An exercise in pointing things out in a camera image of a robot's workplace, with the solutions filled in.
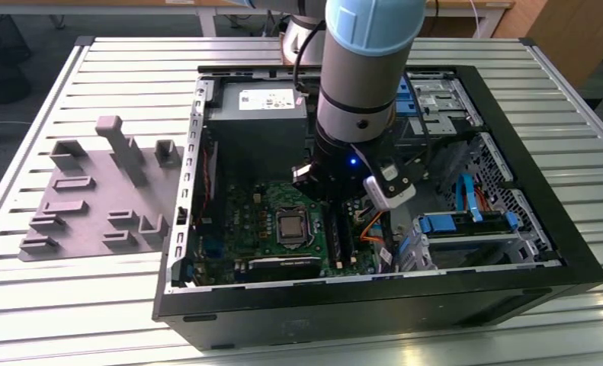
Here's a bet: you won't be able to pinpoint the black RAM slot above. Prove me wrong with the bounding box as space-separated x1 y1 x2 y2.
324 205 344 270

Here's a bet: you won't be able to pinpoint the silver CPU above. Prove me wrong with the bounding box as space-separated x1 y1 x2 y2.
279 217 307 238

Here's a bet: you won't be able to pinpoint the CPU socket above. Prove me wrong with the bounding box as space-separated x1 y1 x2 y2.
272 207 316 248

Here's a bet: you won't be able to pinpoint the grey power supply unit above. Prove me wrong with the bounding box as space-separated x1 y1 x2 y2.
207 80 323 182

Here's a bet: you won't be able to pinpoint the hard disk in blue carrier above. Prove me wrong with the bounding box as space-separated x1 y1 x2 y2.
417 211 519 239

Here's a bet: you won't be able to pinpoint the blue drive latch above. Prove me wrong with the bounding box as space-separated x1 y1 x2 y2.
395 74 427 117

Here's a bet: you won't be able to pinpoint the green motherboard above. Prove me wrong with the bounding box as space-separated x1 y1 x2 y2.
196 178 379 285

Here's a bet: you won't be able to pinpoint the black graphics card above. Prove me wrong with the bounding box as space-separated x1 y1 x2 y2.
247 255 323 283

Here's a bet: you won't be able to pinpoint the silver drive cage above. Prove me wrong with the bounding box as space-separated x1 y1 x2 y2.
382 72 486 161

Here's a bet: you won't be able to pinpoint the silver disk bay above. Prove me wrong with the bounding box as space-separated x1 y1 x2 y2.
413 212 562 270

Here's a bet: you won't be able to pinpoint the black PC case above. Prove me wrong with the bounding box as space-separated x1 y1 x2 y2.
151 64 603 352

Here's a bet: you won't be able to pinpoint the blue port connector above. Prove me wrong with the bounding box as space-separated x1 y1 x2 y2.
178 262 198 287

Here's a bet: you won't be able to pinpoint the grey parts rack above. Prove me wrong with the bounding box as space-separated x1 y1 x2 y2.
19 115 186 262

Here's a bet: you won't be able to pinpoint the wooden desk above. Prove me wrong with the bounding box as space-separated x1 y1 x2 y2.
163 0 517 39

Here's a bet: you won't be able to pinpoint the wooden cabinet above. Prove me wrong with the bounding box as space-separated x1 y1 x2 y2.
493 0 603 91

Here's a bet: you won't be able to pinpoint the black mesh waste bin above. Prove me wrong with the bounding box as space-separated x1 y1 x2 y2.
0 14 32 104

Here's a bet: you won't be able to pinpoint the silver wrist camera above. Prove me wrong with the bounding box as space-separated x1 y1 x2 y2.
362 162 418 211

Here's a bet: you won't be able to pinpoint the orange wires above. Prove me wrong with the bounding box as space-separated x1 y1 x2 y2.
359 209 385 244

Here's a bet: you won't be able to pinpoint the blue flat data cable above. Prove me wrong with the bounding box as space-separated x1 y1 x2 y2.
455 173 486 223

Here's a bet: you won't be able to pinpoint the black camera cable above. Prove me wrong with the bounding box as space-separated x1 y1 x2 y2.
291 21 328 101

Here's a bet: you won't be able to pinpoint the white floor cable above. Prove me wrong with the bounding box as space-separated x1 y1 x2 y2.
0 120 31 146

